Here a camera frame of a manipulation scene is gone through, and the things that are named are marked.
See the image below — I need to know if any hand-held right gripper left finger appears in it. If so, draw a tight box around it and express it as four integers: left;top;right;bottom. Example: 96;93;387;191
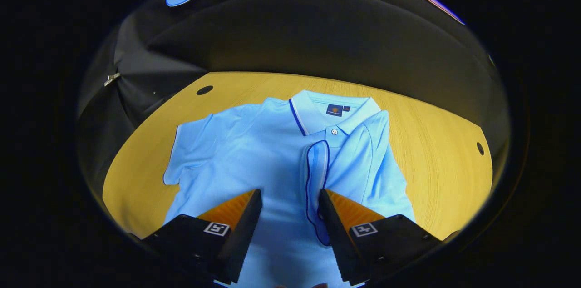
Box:
135;189;263;285

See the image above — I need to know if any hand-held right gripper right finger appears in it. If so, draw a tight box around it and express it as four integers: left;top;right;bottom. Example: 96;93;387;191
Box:
317;189;459;286

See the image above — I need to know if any light blue T-shirt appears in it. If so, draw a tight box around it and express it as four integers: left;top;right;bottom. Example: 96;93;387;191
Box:
162;89;416;288

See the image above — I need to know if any black backdrop cloth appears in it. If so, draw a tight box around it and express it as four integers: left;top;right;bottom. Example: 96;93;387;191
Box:
76;0;512;198

